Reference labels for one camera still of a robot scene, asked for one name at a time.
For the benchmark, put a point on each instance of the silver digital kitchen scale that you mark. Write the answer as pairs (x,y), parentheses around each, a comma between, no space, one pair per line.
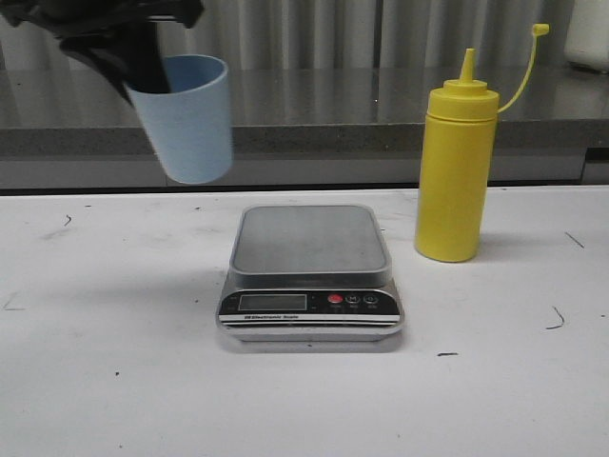
(319,273)

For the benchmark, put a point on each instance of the white pleated curtain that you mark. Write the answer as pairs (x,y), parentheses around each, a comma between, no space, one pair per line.
(288,35)

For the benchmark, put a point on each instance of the light blue plastic cup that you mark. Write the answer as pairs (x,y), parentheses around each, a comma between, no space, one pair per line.
(189,127)

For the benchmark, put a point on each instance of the grey stone counter ledge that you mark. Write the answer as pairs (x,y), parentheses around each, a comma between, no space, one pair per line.
(298,129)

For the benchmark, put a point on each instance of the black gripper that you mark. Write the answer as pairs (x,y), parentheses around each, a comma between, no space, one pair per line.
(85,27)

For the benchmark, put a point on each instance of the yellow squeeze bottle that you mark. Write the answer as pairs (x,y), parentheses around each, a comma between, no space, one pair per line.
(458,143)

